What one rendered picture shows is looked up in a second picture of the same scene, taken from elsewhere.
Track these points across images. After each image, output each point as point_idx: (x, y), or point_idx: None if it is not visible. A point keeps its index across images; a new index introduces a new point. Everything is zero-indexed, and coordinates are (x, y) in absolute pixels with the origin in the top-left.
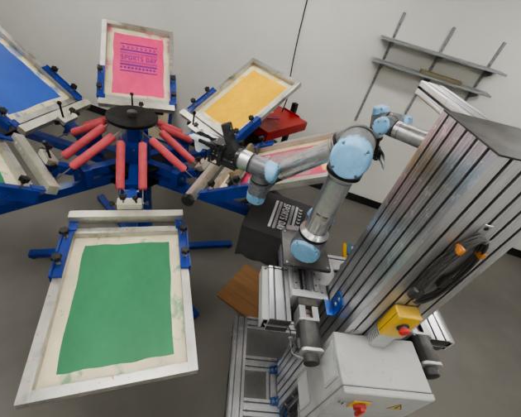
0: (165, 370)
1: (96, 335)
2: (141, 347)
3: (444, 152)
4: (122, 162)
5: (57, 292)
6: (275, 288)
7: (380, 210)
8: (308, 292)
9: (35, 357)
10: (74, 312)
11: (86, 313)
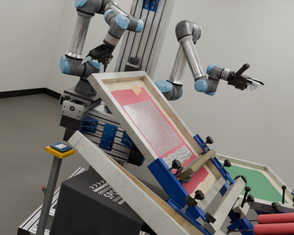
0: (216, 154)
1: (253, 175)
2: (230, 166)
3: (171, 8)
4: None
5: (286, 188)
6: None
7: (157, 49)
8: None
9: (272, 172)
10: (271, 185)
11: (264, 183)
